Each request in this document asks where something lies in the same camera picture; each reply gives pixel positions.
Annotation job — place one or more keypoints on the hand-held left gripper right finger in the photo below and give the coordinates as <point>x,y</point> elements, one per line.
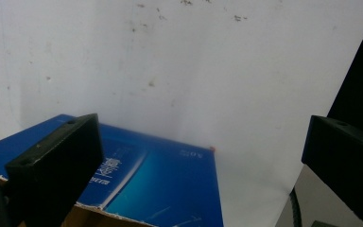
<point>349,164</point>

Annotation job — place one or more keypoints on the blue cardboard box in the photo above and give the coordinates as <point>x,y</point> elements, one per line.
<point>167,186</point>

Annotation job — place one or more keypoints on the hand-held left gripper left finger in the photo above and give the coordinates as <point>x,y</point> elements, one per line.
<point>53,167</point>

